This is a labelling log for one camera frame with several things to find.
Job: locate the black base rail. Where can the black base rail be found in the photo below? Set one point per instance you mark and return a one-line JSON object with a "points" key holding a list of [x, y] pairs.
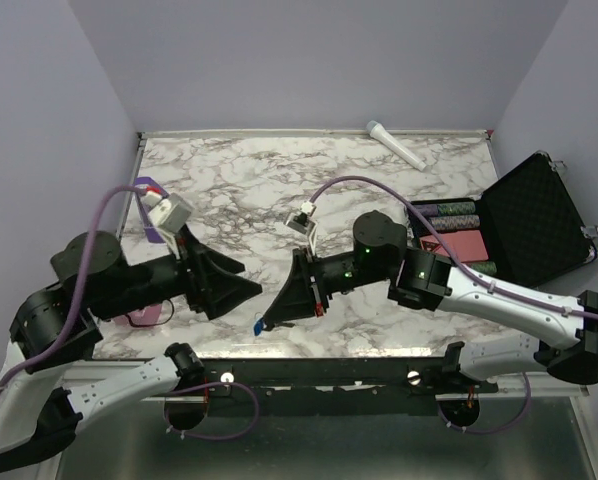
{"points": [[287, 387]]}

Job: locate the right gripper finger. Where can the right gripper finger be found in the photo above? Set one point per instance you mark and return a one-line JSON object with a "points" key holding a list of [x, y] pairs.
{"points": [[296, 291], [288, 315]]}

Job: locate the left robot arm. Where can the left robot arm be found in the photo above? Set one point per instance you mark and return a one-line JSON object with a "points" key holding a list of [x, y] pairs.
{"points": [[58, 326]]}

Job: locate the black poker chip case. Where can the black poker chip case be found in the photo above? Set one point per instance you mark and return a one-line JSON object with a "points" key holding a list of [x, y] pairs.
{"points": [[532, 231]]}

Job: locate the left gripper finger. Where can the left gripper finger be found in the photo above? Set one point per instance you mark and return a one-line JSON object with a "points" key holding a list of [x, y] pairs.
{"points": [[225, 294], [193, 249]]}

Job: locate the white microphone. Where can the white microphone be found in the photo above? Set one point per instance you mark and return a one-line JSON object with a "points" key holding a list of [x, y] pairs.
{"points": [[378, 132]]}

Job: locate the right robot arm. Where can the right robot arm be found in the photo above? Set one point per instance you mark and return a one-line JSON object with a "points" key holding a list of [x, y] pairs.
{"points": [[555, 334]]}

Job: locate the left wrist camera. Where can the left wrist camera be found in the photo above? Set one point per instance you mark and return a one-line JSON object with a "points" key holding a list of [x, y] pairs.
{"points": [[168, 214]]}

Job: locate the blue key tag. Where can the blue key tag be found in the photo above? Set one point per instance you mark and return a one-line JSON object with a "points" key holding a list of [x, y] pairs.
{"points": [[258, 327]]}

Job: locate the pink card deck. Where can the pink card deck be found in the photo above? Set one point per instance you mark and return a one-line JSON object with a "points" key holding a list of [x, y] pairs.
{"points": [[468, 245]]}

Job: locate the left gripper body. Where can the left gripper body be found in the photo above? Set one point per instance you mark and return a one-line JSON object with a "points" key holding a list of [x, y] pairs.
{"points": [[193, 282]]}

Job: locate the pink metronome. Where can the pink metronome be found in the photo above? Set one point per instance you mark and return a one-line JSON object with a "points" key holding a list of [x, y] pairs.
{"points": [[147, 317]]}

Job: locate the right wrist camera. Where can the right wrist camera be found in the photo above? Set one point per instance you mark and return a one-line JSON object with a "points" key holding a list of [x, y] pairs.
{"points": [[302, 222]]}

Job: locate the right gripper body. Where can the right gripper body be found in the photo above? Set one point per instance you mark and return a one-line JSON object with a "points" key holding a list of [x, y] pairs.
{"points": [[330, 272]]}

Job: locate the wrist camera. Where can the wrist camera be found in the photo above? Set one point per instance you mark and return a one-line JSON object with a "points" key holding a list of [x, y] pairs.
{"points": [[302, 222], [168, 214]]}

